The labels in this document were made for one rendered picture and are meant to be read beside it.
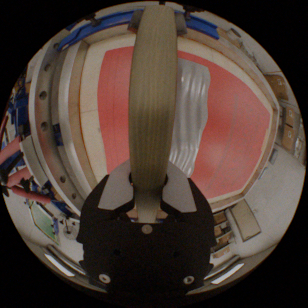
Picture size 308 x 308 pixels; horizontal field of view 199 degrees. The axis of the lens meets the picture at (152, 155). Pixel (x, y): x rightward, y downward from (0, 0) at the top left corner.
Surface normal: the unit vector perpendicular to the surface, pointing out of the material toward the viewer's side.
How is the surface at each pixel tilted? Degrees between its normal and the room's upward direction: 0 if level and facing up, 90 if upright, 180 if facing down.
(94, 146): 0
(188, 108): 31
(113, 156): 0
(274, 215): 90
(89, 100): 0
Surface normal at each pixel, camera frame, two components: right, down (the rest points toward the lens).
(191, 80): -0.50, 0.30
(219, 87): 0.01, 0.47
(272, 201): -1.00, -0.04
